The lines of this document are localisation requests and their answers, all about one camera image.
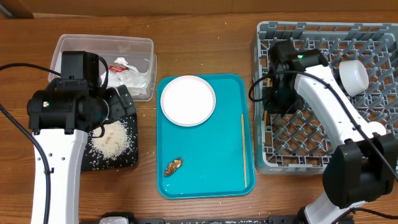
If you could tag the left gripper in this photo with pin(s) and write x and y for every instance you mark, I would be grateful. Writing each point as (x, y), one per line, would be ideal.
(119, 110)

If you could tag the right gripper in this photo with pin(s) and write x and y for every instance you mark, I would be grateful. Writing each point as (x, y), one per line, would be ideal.
(276, 107)

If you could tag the white napkin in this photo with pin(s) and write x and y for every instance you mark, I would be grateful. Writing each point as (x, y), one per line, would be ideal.
(135, 81)

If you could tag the red snack wrapper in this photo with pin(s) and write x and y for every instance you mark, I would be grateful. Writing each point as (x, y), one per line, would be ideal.
(117, 67)

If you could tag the wooden chopstick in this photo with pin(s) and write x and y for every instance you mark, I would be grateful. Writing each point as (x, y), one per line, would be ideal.
(244, 151)
(266, 84)

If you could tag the large white plate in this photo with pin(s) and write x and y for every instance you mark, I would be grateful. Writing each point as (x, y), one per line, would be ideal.
(188, 101)

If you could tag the grey-green ceramic bowl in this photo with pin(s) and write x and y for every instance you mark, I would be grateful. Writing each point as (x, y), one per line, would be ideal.
(354, 77)

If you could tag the brown food scrap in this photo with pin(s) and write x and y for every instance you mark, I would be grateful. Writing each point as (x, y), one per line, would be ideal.
(173, 166)

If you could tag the small white cup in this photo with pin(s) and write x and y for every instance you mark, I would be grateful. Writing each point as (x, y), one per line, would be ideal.
(376, 127)

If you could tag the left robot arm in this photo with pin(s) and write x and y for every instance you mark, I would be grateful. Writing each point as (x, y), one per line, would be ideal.
(76, 130)

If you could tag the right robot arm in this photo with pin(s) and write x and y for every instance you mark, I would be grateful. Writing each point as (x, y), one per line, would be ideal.
(361, 168)

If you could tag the pile of white rice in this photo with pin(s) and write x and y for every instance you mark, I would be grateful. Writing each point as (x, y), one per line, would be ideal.
(114, 142)

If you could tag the black tray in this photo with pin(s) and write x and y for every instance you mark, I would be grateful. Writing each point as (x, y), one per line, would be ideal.
(92, 160)

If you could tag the grey dish rack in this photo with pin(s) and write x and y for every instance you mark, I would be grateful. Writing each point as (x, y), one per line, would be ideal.
(296, 144)

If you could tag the clear plastic bin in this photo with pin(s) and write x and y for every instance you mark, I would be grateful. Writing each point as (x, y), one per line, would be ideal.
(138, 52)

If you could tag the teal plastic tray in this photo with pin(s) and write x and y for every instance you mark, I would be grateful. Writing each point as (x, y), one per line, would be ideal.
(212, 152)

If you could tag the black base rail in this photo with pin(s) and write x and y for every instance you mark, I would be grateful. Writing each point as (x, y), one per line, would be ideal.
(129, 218)

